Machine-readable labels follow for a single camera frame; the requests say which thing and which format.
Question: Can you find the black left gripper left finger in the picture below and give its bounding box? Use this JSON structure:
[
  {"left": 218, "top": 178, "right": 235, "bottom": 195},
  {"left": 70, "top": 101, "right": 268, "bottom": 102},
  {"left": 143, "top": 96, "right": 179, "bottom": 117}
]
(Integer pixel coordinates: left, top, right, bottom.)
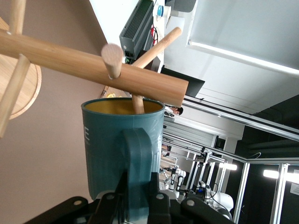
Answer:
[{"left": 23, "top": 172, "right": 128, "bottom": 224}]

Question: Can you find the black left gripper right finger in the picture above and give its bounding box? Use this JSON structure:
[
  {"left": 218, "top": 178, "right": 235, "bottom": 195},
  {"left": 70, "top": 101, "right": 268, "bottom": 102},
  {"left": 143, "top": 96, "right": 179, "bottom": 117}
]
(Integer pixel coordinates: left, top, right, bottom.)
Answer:
[{"left": 149, "top": 171, "right": 235, "bottom": 224}]

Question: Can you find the teal cup yellow inside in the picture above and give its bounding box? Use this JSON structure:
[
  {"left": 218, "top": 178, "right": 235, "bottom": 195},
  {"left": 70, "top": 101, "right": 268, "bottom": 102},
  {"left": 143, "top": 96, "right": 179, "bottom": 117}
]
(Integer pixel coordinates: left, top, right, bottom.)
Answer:
[{"left": 80, "top": 97, "right": 166, "bottom": 222}]

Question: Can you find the wooden mug rack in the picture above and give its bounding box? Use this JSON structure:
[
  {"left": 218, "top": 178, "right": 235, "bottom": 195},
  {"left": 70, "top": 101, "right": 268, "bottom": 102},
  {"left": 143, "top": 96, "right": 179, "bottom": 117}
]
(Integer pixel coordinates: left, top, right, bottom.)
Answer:
[{"left": 0, "top": 0, "right": 189, "bottom": 139}]

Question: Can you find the white blue paper cup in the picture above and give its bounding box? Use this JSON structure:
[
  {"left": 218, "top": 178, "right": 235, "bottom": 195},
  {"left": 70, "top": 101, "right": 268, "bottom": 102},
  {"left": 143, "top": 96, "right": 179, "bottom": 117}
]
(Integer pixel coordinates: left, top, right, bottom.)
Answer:
[{"left": 157, "top": 4, "right": 171, "bottom": 17}]

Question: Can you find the brown table cover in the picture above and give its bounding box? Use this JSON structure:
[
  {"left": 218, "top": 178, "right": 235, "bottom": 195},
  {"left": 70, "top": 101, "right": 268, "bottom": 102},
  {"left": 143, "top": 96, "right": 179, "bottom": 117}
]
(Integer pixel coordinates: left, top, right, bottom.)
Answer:
[{"left": 0, "top": 0, "right": 110, "bottom": 224}]

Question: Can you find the person with black hair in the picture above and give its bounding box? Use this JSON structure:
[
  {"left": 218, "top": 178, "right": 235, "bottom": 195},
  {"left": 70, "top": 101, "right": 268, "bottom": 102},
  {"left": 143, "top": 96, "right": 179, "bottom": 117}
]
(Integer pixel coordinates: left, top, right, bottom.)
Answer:
[{"left": 164, "top": 106, "right": 184, "bottom": 117}]

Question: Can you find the black flat screen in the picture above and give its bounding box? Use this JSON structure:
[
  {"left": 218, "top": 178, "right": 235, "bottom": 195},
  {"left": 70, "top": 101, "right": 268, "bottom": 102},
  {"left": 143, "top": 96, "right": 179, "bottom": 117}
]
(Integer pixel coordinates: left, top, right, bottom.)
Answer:
[{"left": 161, "top": 66, "right": 206, "bottom": 98}]

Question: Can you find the black power supply box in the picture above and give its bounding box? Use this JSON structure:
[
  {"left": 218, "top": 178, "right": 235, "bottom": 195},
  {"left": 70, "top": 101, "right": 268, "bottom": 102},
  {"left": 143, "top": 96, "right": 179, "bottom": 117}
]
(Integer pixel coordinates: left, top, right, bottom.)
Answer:
[{"left": 119, "top": 0, "right": 155, "bottom": 64}]

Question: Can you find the aluminium frame structure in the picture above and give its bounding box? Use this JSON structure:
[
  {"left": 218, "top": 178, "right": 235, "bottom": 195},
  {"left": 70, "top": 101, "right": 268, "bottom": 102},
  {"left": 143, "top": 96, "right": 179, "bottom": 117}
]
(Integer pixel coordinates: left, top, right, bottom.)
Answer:
[{"left": 161, "top": 93, "right": 299, "bottom": 224}]

